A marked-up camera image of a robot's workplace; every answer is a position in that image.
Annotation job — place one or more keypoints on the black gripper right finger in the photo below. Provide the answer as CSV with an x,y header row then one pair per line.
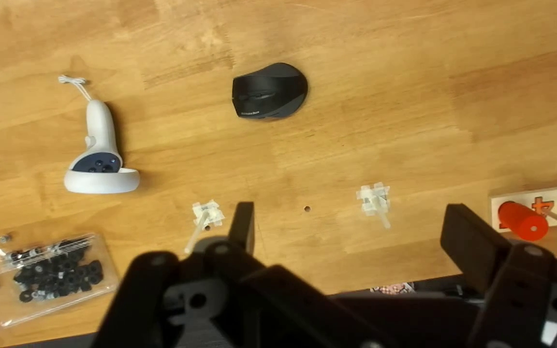
x,y
510,290

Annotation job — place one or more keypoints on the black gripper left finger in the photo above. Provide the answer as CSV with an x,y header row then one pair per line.
x,y
226,302

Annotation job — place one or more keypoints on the black computer mouse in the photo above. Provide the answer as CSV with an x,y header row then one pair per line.
x,y
270,91

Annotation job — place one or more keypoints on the orange toy cylinder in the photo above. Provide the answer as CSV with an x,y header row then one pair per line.
x,y
522,222

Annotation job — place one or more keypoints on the clear bag of black screws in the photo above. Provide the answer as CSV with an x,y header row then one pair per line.
x,y
52,277

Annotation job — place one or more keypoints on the white VR controller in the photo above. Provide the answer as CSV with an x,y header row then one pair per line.
x,y
100,174

